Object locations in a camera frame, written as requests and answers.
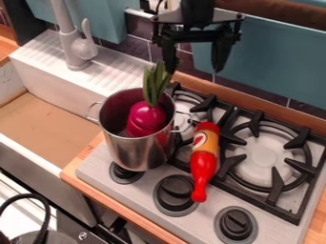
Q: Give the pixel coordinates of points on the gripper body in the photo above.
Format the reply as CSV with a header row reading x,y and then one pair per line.
x,y
191,27

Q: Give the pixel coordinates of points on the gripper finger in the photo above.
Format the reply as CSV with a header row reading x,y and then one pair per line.
x,y
169,56
222,49

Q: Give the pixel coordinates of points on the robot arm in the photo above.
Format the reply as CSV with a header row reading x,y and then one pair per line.
x,y
198,9

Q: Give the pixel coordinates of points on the maroon toy radish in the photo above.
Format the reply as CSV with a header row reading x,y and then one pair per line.
x,y
148,108

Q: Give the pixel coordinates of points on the silver pot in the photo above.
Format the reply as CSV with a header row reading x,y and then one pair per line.
x,y
138,133

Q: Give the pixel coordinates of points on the tap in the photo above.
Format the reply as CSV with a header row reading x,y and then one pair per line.
x,y
74,41

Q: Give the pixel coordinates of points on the red toy bottle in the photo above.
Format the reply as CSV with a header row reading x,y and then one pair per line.
x,y
204,158

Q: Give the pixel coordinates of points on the toy stove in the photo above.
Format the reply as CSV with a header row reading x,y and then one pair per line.
x,y
237,168

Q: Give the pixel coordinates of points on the toy sink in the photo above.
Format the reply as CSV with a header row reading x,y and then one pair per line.
x,y
51,120

